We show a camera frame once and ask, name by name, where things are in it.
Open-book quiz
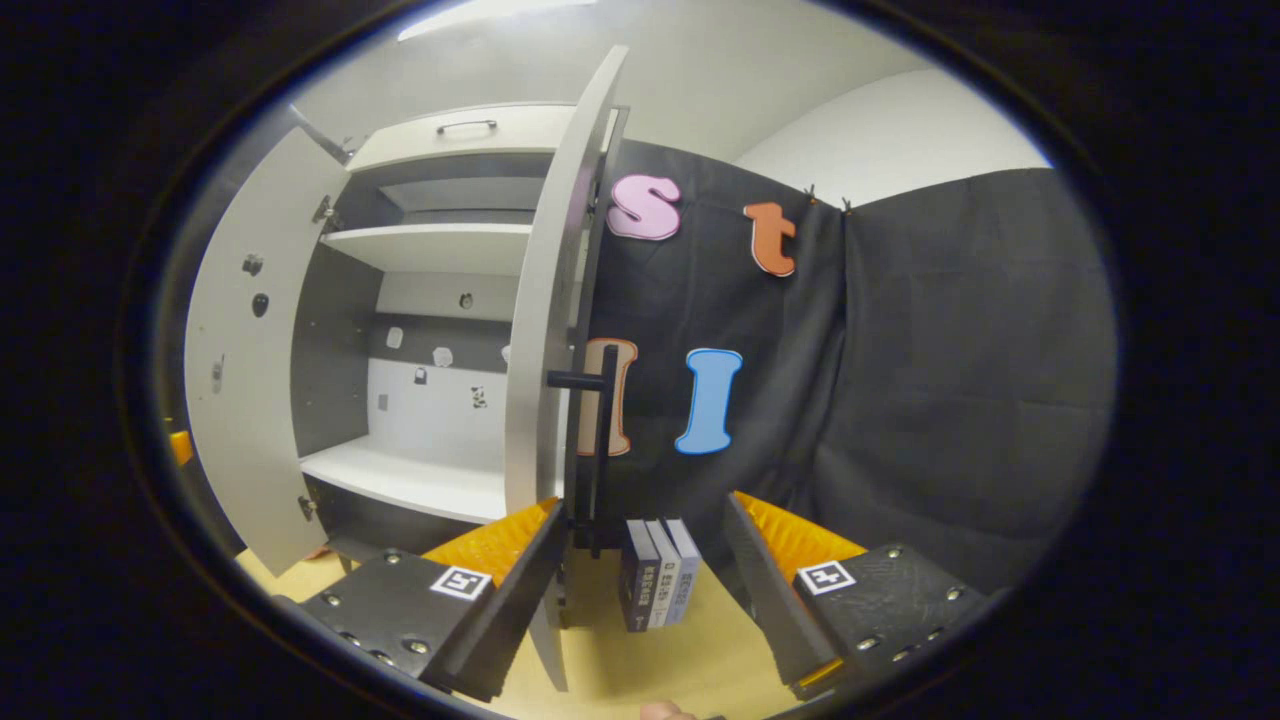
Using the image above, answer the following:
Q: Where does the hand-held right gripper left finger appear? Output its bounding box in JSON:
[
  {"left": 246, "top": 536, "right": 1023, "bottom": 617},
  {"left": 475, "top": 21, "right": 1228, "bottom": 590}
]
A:
[{"left": 300, "top": 498, "right": 569, "bottom": 704}]

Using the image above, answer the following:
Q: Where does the white cabinet door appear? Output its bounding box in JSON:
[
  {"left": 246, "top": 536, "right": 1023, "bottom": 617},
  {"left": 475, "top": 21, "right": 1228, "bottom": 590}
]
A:
[
  {"left": 183, "top": 125, "right": 353, "bottom": 579},
  {"left": 503, "top": 45, "right": 631, "bottom": 693}
]

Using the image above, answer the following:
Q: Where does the black backdrop cloth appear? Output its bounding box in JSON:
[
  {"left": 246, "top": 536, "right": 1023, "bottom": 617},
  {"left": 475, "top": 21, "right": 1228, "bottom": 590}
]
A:
[{"left": 585, "top": 140, "right": 1117, "bottom": 601}]

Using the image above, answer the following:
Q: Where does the white cabinet shelf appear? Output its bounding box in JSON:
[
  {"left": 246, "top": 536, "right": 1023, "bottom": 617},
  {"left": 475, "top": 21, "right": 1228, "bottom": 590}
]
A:
[{"left": 320, "top": 222, "right": 534, "bottom": 276}]

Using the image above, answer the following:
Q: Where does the white cabinet drawer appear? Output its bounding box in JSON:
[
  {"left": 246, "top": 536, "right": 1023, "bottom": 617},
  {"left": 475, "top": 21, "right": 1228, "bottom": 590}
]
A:
[{"left": 345, "top": 103, "right": 583, "bottom": 173}]

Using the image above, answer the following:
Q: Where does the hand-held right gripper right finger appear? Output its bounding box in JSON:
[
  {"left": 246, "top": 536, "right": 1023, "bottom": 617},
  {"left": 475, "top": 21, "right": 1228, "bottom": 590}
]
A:
[{"left": 725, "top": 492, "right": 991, "bottom": 701}]

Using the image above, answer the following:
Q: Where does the white and grey cabinet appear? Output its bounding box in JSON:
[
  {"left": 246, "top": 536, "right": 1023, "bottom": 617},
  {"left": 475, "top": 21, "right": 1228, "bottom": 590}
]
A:
[{"left": 290, "top": 100, "right": 623, "bottom": 561}]

